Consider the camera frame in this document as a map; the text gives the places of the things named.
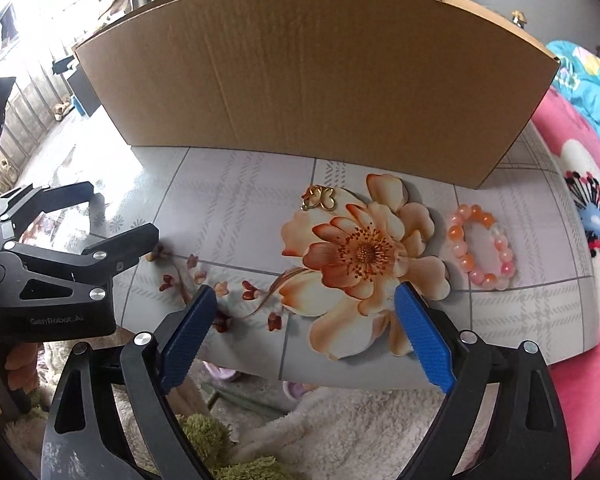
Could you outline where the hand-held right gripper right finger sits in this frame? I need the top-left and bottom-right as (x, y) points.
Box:
(393, 281), (573, 480)

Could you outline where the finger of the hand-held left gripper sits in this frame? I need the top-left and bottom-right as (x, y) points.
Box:
(2, 224), (160, 304)
(0, 181), (106, 237)

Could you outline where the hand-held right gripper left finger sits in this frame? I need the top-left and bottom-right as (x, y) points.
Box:
(42, 284), (218, 480)

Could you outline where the pink bead bracelet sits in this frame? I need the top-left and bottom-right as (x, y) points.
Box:
(447, 203), (517, 292)

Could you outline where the gold butterfly charm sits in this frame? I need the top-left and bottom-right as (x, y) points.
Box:
(300, 185), (337, 212)

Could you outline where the brown cardboard box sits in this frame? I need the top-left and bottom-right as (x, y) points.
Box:
(71, 0), (561, 191)

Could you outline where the lilac slipper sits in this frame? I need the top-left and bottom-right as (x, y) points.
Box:
(205, 362), (241, 383)
(282, 381), (313, 403)

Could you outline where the metal balcony railing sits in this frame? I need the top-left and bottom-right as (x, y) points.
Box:
(0, 10), (81, 196)

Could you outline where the green plush decoration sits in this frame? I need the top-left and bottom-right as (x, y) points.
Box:
(177, 412), (291, 480)

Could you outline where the white fluffy robe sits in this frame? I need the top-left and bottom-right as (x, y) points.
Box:
(5, 345), (486, 480)

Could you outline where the dark grey panel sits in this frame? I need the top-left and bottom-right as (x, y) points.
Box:
(67, 67), (101, 118)

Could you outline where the pink floral blanket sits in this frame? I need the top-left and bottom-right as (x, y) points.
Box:
(530, 87), (600, 466)

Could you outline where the blue printed quilt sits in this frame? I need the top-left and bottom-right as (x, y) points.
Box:
(547, 40), (600, 153)

